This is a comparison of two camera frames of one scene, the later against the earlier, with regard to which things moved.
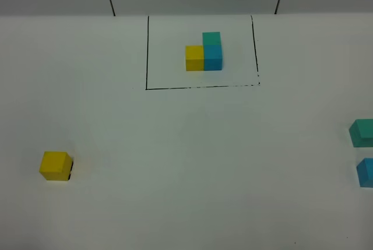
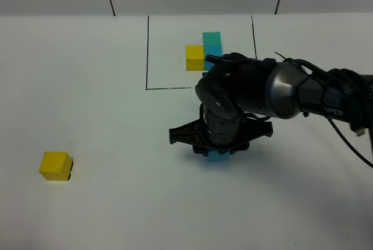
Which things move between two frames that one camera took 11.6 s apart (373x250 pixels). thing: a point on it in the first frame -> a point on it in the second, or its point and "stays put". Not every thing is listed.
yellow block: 56,165 stays put
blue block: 365,172 -> 214,156
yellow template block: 194,57 stays put
